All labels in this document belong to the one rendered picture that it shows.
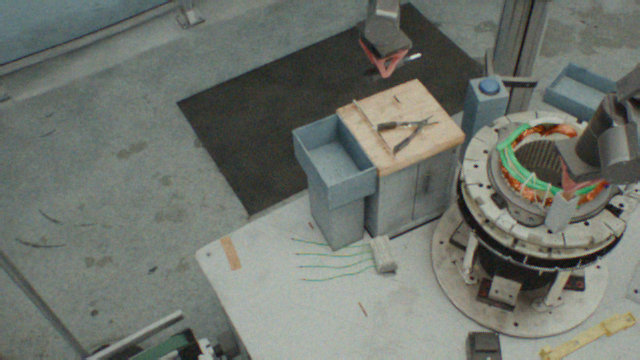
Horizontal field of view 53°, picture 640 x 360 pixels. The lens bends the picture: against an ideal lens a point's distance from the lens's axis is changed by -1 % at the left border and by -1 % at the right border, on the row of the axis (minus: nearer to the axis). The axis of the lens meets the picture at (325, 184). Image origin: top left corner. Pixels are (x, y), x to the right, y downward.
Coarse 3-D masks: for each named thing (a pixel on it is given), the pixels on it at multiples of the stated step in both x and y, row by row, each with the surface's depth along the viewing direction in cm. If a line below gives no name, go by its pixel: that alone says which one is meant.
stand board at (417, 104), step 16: (416, 80) 141; (384, 96) 138; (400, 96) 138; (416, 96) 138; (352, 112) 136; (368, 112) 136; (384, 112) 135; (400, 112) 135; (416, 112) 135; (432, 112) 135; (352, 128) 133; (368, 128) 133; (400, 128) 132; (432, 128) 132; (448, 128) 132; (368, 144) 130; (416, 144) 130; (432, 144) 129; (448, 144) 130; (384, 160) 127; (400, 160) 127; (416, 160) 129
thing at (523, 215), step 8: (504, 128) 127; (512, 128) 126; (504, 136) 125; (496, 144) 124; (488, 160) 122; (488, 168) 121; (488, 176) 120; (616, 192) 116; (504, 200) 116; (608, 200) 115; (512, 208) 115; (520, 208) 115; (600, 208) 114; (512, 216) 114; (520, 216) 114; (528, 216) 113; (536, 216) 113; (584, 216) 113; (592, 216) 113; (528, 224) 113; (536, 224) 113
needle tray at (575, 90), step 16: (576, 64) 142; (560, 80) 144; (576, 80) 145; (592, 80) 142; (608, 80) 139; (544, 96) 140; (560, 96) 137; (576, 96) 142; (592, 96) 141; (576, 112) 137; (592, 112) 134
